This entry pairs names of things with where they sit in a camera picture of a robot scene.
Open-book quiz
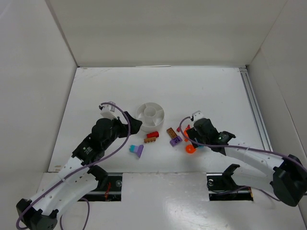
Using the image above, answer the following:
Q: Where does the orange round lego rear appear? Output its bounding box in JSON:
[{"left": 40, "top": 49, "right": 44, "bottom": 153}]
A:
[{"left": 184, "top": 125, "right": 190, "bottom": 142}]

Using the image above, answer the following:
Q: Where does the purple butterfly lego brick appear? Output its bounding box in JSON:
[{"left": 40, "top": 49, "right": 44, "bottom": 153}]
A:
[{"left": 170, "top": 136, "right": 182, "bottom": 147}]

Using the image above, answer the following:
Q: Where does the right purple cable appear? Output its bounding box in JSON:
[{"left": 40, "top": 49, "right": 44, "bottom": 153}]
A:
[{"left": 179, "top": 116, "right": 307, "bottom": 201}]

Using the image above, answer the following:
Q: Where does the teal square lego brick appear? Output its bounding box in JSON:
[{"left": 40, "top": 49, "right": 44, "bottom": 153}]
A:
[{"left": 129, "top": 145, "right": 138, "bottom": 153}]

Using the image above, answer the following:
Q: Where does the teal lego piece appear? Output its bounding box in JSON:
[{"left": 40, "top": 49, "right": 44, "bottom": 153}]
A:
[{"left": 195, "top": 138, "right": 204, "bottom": 149}]

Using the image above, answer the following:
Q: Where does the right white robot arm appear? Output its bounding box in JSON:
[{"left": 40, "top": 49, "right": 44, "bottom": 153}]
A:
[{"left": 185, "top": 111, "right": 307, "bottom": 207}]

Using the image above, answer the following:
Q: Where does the orange round lego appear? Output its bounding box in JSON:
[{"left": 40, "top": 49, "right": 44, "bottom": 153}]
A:
[
  {"left": 185, "top": 144, "right": 196, "bottom": 154},
  {"left": 184, "top": 125, "right": 190, "bottom": 142}
]

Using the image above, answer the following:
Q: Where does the brown lego plate small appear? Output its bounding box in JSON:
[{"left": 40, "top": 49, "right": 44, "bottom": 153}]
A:
[{"left": 144, "top": 137, "right": 157, "bottom": 144}]

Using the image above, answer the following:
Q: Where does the orange round lego front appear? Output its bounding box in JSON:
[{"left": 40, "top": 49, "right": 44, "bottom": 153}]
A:
[{"left": 185, "top": 144, "right": 196, "bottom": 154}]

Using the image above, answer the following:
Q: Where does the purple sloped lego piece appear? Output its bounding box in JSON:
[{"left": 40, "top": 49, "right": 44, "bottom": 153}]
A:
[{"left": 134, "top": 145, "right": 144, "bottom": 158}]

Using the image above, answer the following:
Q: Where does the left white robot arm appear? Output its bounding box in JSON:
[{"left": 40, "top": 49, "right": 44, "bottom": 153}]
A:
[{"left": 16, "top": 111, "right": 142, "bottom": 230}]

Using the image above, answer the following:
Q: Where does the red lego brick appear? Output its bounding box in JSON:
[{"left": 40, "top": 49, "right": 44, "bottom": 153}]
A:
[{"left": 147, "top": 131, "right": 159, "bottom": 138}]

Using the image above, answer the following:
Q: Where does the aluminium rail right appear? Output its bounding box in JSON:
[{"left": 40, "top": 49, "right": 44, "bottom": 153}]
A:
[{"left": 239, "top": 67, "right": 272, "bottom": 150}]

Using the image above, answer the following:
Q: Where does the white divided round container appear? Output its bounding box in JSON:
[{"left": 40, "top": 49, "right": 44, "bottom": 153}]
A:
[{"left": 136, "top": 103, "right": 165, "bottom": 133}]

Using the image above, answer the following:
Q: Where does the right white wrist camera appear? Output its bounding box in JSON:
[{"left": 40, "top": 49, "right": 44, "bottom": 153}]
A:
[{"left": 191, "top": 111, "right": 204, "bottom": 122}]

